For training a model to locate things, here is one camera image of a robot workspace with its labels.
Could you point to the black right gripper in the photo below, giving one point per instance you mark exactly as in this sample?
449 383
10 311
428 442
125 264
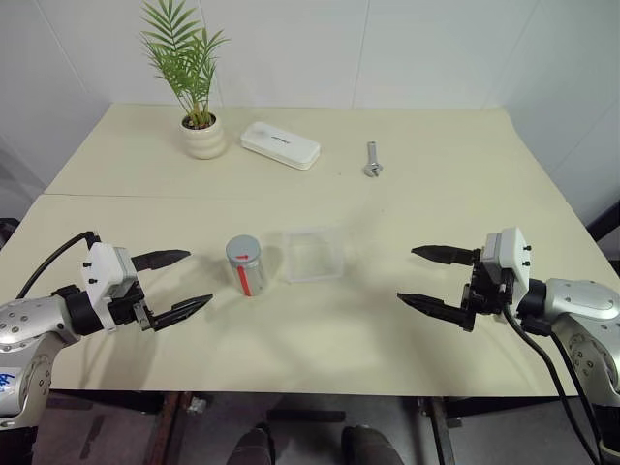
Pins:
484 293

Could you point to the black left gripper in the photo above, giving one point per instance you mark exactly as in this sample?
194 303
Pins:
133 307

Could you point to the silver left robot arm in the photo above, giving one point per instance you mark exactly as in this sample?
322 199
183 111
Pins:
29 315

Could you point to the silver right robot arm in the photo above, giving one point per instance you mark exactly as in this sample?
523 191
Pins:
581 300

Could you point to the clear plastic jar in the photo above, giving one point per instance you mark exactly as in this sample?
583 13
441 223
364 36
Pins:
253 283

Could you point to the clear square plastic container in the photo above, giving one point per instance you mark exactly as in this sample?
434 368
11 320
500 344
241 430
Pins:
315 257

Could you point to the silver adjustable wrench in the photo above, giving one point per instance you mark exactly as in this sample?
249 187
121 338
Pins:
372 155

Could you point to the cream ribbed plant pot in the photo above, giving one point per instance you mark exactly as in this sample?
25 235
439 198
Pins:
203 143

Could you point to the rusty metal table leg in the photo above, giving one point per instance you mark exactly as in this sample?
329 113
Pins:
167 431
442 436

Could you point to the green artificial palm plant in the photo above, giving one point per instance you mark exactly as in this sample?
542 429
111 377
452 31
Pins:
197 115

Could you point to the white oblong case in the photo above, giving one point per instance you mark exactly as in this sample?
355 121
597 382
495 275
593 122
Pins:
281 145

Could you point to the dark rounded shape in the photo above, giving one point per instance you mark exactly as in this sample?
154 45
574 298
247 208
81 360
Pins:
370 448
253 448

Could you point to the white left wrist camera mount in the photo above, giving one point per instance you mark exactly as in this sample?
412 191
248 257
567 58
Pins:
99 271

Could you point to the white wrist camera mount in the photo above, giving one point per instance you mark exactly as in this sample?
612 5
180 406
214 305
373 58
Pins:
99 271
513 257

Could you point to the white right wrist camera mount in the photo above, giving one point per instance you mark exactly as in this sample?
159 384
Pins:
513 257

